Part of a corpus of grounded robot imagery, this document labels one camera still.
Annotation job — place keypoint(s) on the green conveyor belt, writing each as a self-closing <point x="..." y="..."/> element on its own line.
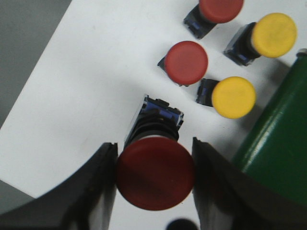
<point x="274" y="153"/>

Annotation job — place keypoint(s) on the yellow mushroom push button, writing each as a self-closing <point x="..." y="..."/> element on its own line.
<point x="272" y="36"/>
<point x="233" y="97"/>

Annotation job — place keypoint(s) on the black push button base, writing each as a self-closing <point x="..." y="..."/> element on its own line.
<point x="208" y="13"/>

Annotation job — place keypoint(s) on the red mushroom push button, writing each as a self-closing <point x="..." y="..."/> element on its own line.
<point x="185" y="63"/>
<point x="154" y="172"/>

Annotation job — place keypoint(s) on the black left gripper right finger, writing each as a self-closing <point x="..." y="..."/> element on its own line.
<point x="227" y="199"/>

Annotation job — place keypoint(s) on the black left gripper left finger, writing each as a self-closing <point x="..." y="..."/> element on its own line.
<point x="82" y="202"/>

